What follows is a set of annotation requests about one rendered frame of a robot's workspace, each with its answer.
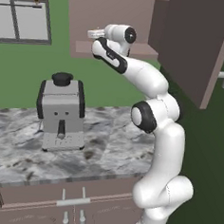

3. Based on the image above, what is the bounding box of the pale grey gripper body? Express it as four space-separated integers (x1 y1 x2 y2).
86 27 108 41

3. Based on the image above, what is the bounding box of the brown cabinet door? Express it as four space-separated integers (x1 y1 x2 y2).
153 0 224 111

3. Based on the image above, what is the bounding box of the grey framed window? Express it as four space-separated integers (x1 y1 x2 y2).
0 0 56 47

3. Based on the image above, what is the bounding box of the grey and black coffee machine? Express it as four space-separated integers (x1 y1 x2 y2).
32 69 91 156

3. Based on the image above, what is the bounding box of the brown drawer front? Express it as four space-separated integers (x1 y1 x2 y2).
0 167 139 220

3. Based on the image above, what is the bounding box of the brown base cupboard door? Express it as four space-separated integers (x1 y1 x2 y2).
72 195 144 224
0 189 77 224

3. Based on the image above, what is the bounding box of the brown wall cabinet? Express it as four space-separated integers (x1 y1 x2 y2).
62 0 171 65

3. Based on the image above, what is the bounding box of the white drawer handle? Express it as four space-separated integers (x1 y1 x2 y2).
55 184 93 210

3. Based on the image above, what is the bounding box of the white cupboard door handle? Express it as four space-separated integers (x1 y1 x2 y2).
78 209 88 224
62 210 71 224

